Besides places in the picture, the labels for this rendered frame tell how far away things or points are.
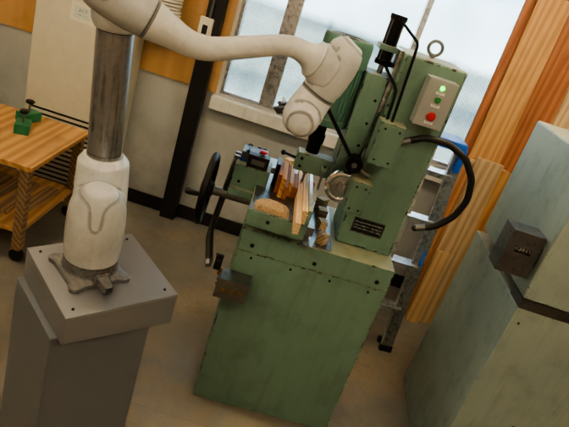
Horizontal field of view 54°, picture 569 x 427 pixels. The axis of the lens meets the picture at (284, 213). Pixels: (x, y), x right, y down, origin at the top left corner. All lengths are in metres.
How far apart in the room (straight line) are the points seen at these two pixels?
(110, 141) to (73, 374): 0.68
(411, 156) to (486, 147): 1.36
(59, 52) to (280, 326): 1.99
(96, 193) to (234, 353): 0.97
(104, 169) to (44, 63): 1.78
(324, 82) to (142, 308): 0.82
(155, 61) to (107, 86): 1.86
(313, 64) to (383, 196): 0.72
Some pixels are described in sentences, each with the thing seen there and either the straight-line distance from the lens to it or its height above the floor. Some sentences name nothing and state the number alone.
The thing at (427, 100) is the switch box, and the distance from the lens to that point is 1.91.
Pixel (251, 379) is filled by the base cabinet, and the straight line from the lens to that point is 2.35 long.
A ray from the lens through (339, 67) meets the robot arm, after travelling 1.51.
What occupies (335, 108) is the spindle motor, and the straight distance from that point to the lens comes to 1.98.
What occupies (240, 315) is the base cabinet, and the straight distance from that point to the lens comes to 2.17.
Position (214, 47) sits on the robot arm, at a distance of 1.46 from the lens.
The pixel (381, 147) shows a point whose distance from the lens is 1.91.
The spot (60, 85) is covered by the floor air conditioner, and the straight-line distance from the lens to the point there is 3.42.
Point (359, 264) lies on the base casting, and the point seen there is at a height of 0.79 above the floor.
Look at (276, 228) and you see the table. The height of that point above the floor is 0.86.
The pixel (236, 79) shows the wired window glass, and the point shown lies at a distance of 3.47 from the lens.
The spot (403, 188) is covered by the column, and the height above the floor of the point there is 1.08.
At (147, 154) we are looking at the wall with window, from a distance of 3.65.
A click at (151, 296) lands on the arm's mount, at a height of 0.70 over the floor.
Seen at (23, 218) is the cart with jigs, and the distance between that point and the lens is 2.89.
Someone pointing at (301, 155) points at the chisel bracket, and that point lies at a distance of 2.07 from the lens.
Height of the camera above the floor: 1.67
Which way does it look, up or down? 23 degrees down
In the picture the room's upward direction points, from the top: 18 degrees clockwise
